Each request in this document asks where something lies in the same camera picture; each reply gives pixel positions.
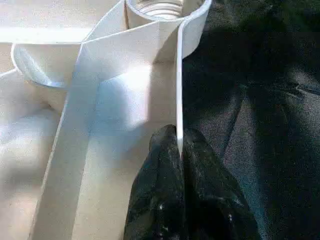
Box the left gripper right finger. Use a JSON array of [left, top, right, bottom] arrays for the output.
[[181, 128, 262, 240]]

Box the white plastic table top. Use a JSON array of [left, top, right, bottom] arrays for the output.
[[0, 0, 214, 240]]

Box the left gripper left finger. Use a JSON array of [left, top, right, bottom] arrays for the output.
[[123, 124, 185, 240]]

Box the black plastic mat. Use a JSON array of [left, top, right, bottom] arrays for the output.
[[179, 0, 320, 240]]

